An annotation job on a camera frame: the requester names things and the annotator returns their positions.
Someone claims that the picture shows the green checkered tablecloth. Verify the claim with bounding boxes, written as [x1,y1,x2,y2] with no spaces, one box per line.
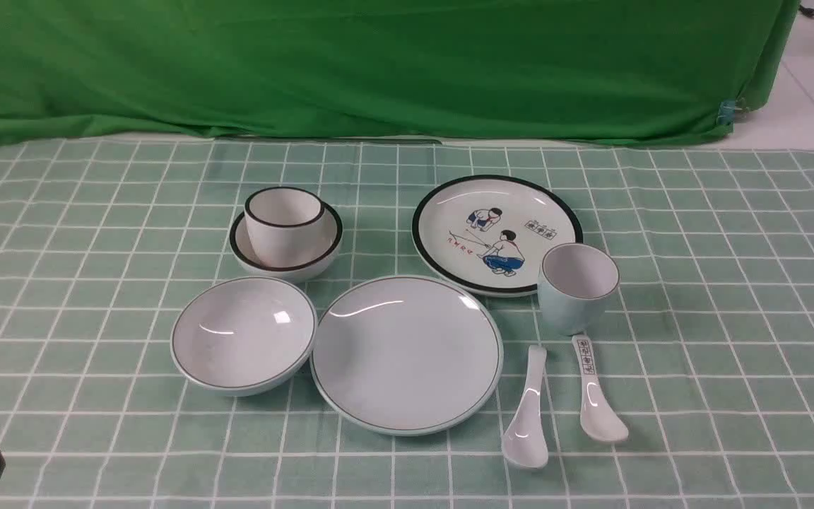
[0,139,814,508]

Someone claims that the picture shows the blue binder clip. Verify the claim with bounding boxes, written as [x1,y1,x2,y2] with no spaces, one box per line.
[715,100,738,127]

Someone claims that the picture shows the green backdrop cloth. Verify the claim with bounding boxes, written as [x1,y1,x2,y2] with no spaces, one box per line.
[0,1,798,147]

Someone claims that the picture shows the pale blue bowl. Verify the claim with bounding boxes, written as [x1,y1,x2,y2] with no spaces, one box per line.
[169,277,319,397]

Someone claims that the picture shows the plain white ceramic spoon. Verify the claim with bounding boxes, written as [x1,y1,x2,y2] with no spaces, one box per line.
[501,345,549,469]

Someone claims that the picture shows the patterned white ceramic spoon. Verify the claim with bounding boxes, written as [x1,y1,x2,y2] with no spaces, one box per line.
[572,333,629,443]

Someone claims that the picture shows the black-rimmed white bowl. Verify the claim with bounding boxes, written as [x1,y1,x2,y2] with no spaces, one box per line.
[230,202,343,285]

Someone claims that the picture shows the black-rimmed white cup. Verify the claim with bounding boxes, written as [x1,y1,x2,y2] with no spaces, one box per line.
[244,186,328,268]

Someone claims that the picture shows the pale blue plate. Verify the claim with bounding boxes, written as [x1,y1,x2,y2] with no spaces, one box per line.
[310,275,505,437]

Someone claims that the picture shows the illustrated black-rimmed plate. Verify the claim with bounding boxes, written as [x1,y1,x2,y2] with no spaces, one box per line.
[411,175,584,298]

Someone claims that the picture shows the pale blue cup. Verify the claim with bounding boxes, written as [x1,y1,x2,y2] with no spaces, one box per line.
[537,243,620,336]

